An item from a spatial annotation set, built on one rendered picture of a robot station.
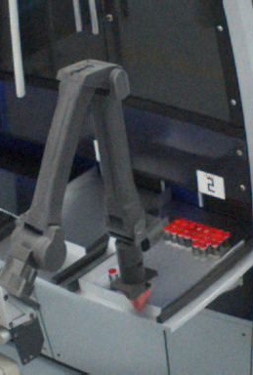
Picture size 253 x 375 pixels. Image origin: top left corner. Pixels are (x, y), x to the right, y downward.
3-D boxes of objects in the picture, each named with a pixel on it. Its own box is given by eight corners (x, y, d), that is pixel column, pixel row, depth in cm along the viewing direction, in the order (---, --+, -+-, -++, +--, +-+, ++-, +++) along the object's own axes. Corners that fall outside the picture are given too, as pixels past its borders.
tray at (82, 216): (98, 175, 355) (96, 164, 353) (172, 198, 339) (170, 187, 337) (17, 231, 333) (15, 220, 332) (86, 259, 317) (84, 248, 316)
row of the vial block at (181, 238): (168, 239, 321) (166, 224, 319) (222, 256, 310) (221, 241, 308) (162, 243, 319) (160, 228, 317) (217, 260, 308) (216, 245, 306)
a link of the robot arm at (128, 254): (107, 240, 281) (128, 246, 278) (127, 226, 286) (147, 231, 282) (112, 266, 285) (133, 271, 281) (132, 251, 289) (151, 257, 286)
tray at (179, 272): (168, 227, 326) (166, 215, 325) (244, 250, 311) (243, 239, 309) (80, 289, 305) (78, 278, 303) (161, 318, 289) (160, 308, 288)
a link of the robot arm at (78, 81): (56, 54, 251) (91, 61, 246) (94, 60, 262) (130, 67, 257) (6, 257, 256) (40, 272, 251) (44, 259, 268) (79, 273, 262)
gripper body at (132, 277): (159, 277, 289) (155, 251, 285) (131, 298, 283) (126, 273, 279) (138, 270, 293) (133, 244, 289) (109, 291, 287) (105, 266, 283)
